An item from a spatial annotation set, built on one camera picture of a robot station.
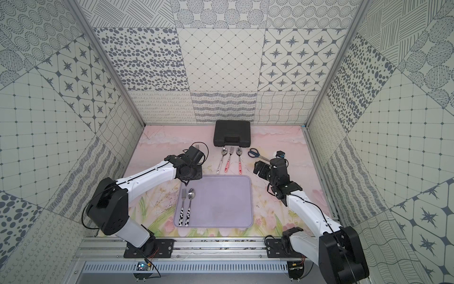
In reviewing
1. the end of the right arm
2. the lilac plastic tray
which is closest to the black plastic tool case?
the lilac plastic tray

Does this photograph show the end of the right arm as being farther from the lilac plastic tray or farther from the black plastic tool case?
the black plastic tool case

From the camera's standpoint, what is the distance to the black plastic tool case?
1.09 metres

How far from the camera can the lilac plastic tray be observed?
32.5 inches

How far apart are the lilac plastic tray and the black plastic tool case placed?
0.69 ft
